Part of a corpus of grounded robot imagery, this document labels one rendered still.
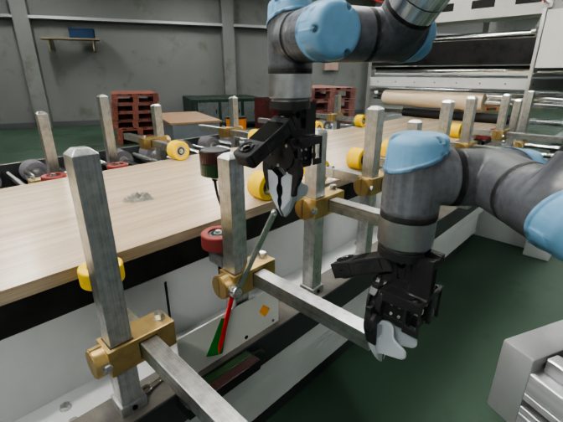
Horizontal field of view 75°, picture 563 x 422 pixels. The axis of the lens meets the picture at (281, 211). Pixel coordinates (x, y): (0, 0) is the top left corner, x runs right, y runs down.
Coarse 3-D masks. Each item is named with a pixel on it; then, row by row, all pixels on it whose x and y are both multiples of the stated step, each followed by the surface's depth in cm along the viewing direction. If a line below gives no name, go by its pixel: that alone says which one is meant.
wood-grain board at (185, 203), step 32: (352, 128) 243; (384, 128) 243; (480, 128) 243; (192, 160) 156; (0, 192) 114; (32, 192) 114; (64, 192) 114; (128, 192) 114; (160, 192) 114; (192, 192) 114; (0, 224) 90; (32, 224) 90; (64, 224) 90; (128, 224) 90; (160, 224) 90; (192, 224) 90; (0, 256) 75; (32, 256) 75; (64, 256) 75; (128, 256) 78; (0, 288) 64; (32, 288) 66
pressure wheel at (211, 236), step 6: (210, 228) 86; (216, 228) 87; (204, 234) 83; (210, 234) 84; (216, 234) 84; (204, 240) 82; (210, 240) 81; (216, 240) 81; (204, 246) 82; (210, 246) 81; (216, 246) 81; (222, 246) 82; (210, 252) 82; (216, 252) 82; (222, 252) 82
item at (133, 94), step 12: (120, 96) 647; (132, 96) 655; (156, 96) 671; (120, 108) 709; (132, 108) 660; (144, 108) 709; (120, 120) 661; (132, 120) 667; (144, 120) 674; (120, 132) 664; (132, 132) 711; (144, 132) 711; (120, 144) 670
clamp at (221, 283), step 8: (248, 256) 81; (256, 264) 78; (264, 264) 78; (272, 264) 80; (224, 272) 75; (240, 272) 74; (272, 272) 81; (216, 280) 74; (224, 280) 72; (232, 280) 73; (248, 280) 76; (216, 288) 74; (224, 288) 72; (248, 288) 76; (224, 296) 73
